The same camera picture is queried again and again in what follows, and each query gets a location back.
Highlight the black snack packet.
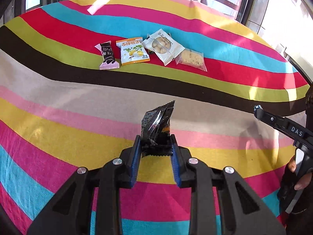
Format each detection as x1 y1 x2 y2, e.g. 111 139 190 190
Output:
141 100 175 158

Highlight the small blue white candy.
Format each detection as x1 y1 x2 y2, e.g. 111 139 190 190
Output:
254 105 262 110

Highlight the right hand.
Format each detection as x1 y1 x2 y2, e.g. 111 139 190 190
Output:
287 155 313 192

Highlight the colourful striped tablecloth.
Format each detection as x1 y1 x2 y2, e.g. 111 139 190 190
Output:
1 0 309 234

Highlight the pink chocolate snack packet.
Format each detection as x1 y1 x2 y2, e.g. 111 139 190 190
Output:
95 41 120 70

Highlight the clear cookie packet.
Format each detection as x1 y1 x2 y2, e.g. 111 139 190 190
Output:
175 48 207 72

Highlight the orange white nut packet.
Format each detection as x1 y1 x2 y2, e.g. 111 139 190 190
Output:
116 37 150 66

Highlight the white clear nut packet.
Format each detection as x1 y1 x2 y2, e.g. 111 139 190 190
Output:
142 29 185 66

